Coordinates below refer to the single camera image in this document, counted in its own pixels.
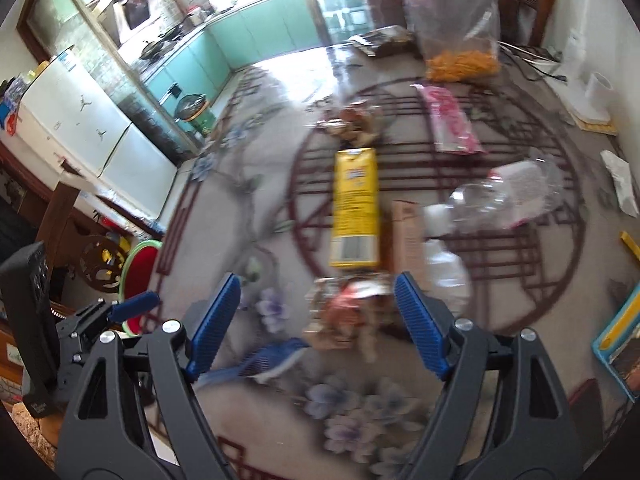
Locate brown paper wrapper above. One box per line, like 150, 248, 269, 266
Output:
316, 100, 385, 150

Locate torn paper pile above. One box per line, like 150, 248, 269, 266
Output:
303, 272, 397, 363

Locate pink Pocky wrapper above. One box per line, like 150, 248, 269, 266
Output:
413, 84, 485, 156

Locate white plastic bag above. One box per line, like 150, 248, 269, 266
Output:
424, 240, 472, 315

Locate range hood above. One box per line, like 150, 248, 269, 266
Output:
98, 0, 151, 47

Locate red phone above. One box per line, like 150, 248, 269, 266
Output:
568, 378, 604, 462

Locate green kitchen trash bin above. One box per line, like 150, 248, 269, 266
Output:
174, 94, 216, 136

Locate yellow pencil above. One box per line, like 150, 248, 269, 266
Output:
620, 231, 640, 261

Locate red basin with green rim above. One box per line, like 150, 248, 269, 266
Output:
118, 240, 162, 336

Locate clear bag of orange snacks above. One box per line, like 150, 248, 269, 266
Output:
404, 0, 500, 82

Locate dark wooden chair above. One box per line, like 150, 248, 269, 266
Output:
36, 179, 162, 295

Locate black wok on stove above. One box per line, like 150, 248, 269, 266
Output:
140, 40, 165, 60

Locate teal kitchen cabinets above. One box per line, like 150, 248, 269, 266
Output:
144, 0, 321, 101

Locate dark snack package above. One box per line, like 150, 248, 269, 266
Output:
348, 25, 416, 58

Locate blue framed picture book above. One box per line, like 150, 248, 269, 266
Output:
591, 286, 639, 402

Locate white refrigerator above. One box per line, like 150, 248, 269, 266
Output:
16, 48, 177, 219

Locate white power strip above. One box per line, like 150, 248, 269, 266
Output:
498, 41, 568, 84

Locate white tissue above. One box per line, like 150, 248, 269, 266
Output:
600, 150, 639, 218

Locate clear crushed plastic bottle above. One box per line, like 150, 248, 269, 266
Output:
423, 154, 564, 237

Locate wooden chair at far side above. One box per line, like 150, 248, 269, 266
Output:
498, 0, 556, 48

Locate brown cardboard box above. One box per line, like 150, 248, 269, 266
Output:
392, 200, 428, 290

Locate white cup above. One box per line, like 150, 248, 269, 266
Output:
585, 72, 614, 124

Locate yellow snack box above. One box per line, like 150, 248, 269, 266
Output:
329, 148, 381, 269

